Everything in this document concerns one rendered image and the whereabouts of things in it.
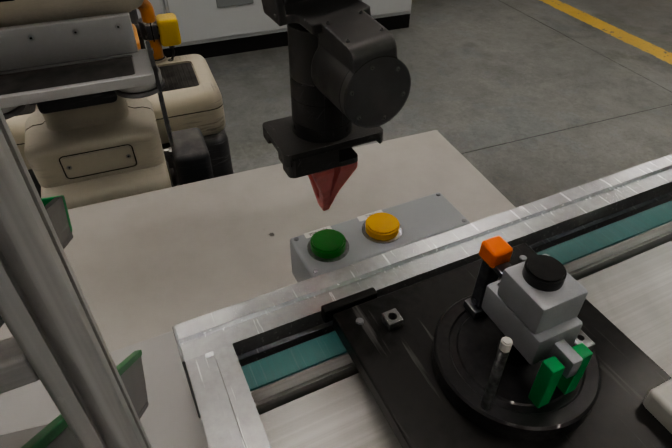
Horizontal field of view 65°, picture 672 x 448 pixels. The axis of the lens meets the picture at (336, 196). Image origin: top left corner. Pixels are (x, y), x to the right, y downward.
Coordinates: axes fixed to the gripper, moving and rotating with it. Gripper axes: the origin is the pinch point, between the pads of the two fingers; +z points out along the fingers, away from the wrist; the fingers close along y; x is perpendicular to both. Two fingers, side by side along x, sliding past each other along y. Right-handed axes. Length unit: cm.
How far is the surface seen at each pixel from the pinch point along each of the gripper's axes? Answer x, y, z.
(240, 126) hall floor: 188, 38, 102
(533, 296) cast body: -23.2, 6.3, -5.8
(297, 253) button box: 0.4, -3.1, 6.9
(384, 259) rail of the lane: -4.8, 5.2, 6.6
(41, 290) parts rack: -26.8, -21.1, -23.4
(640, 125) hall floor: 102, 220, 101
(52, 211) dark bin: -16.4, -21.7, -18.8
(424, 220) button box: -1.2, 12.8, 6.6
